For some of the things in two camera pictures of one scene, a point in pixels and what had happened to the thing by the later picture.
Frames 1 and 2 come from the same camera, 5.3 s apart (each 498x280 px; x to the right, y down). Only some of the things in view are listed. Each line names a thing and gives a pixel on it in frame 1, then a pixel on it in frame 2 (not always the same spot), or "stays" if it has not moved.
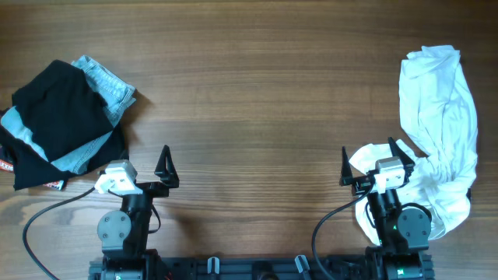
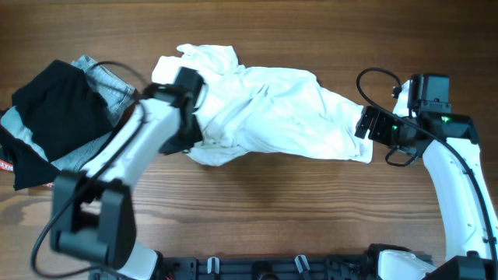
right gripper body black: (361, 185) -> (384, 129)
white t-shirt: (440, 111) -> (244, 111)
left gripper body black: (154, 190) -> (185, 139)
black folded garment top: (60, 109) stays
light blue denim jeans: (117, 93) stays
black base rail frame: (245, 268) stays
